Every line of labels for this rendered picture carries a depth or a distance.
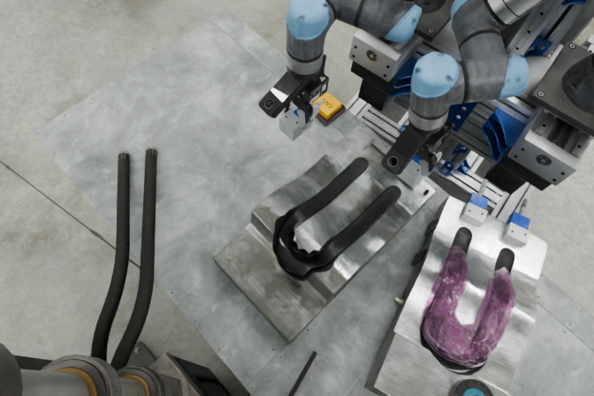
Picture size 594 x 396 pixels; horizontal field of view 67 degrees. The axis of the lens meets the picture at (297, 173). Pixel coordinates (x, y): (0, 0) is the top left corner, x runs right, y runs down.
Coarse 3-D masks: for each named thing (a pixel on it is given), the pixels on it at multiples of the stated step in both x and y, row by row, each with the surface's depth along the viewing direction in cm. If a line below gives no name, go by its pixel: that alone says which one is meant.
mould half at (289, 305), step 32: (320, 160) 114; (352, 160) 114; (288, 192) 106; (352, 192) 110; (416, 192) 110; (256, 224) 105; (320, 224) 103; (384, 224) 107; (224, 256) 104; (256, 256) 105; (352, 256) 100; (256, 288) 101; (288, 288) 102; (320, 288) 99; (288, 320) 99
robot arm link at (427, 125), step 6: (408, 114) 89; (414, 114) 86; (414, 120) 87; (420, 120) 86; (426, 120) 85; (432, 120) 84; (438, 120) 85; (444, 120) 86; (420, 126) 87; (426, 126) 87; (432, 126) 86; (438, 126) 87
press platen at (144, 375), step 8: (128, 368) 77; (136, 368) 77; (144, 368) 77; (120, 376) 76; (128, 376) 76; (136, 376) 76; (144, 376) 76; (152, 376) 77; (144, 384) 75; (152, 384) 76; (160, 384) 77; (152, 392) 75; (160, 392) 76
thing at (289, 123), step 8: (320, 104) 115; (288, 112) 111; (296, 112) 112; (280, 120) 111; (288, 120) 110; (296, 120) 110; (312, 120) 115; (280, 128) 114; (288, 128) 110; (296, 128) 109; (288, 136) 113; (296, 136) 113
